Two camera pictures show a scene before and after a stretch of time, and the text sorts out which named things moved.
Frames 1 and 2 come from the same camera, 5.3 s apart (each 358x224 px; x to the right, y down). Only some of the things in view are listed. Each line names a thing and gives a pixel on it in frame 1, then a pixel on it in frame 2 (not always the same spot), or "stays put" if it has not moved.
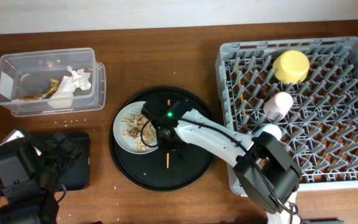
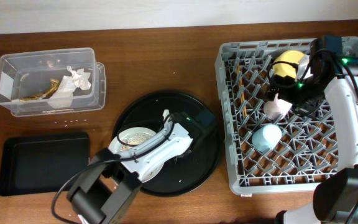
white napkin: (64, 94) stays put
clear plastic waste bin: (50, 83) stays put
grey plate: (128, 121) → (130, 137)
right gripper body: (169, 145) → (301, 94)
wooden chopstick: (168, 154) → (244, 112)
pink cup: (277, 105) stays put
